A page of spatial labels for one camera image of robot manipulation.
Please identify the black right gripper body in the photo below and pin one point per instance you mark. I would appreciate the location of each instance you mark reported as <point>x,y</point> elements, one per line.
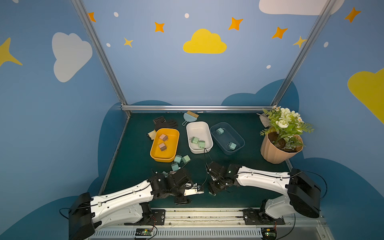
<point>215,175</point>

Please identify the pink ribbed flower pot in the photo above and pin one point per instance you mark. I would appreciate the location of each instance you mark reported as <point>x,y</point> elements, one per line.
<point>274,155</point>

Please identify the green plug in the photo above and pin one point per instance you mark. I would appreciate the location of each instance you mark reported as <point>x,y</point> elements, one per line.
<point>194,140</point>
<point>186,159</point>
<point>201,144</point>

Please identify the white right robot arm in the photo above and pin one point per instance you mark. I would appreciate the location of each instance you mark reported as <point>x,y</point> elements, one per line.
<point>299,193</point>

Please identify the yellow storage box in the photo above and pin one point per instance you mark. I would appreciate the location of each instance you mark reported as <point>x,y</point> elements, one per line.
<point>165,144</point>

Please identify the light blue dustpan brush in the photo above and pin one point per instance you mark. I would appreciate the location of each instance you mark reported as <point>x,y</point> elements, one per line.
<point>189,117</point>

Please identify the aluminium frame rail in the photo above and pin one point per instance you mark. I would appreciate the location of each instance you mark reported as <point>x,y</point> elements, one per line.
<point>193,108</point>

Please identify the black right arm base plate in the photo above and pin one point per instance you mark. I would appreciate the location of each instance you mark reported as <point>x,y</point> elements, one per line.
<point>253,217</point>

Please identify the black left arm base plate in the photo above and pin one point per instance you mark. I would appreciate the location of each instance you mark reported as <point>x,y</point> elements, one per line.
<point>156,218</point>

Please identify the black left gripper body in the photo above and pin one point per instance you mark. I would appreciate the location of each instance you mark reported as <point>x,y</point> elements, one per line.
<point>182,186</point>

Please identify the artificial green white plant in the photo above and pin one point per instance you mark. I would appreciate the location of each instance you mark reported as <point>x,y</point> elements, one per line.
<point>284,128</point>

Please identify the transparent blue storage box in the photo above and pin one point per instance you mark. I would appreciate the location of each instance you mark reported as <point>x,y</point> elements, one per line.
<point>230,135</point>

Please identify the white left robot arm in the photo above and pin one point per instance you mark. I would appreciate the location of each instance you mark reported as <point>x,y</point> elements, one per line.
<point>129,206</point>

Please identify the white storage box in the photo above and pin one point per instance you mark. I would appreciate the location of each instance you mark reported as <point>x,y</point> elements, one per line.
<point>200,130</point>

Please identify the pink plug cluster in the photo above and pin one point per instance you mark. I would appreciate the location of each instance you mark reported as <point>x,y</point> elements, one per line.
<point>162,147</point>

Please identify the black rubber glove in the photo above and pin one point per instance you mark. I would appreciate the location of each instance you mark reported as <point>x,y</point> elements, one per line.
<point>161,123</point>

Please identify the blue plug middle cluster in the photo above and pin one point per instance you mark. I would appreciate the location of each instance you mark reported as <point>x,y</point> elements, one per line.
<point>175,167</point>

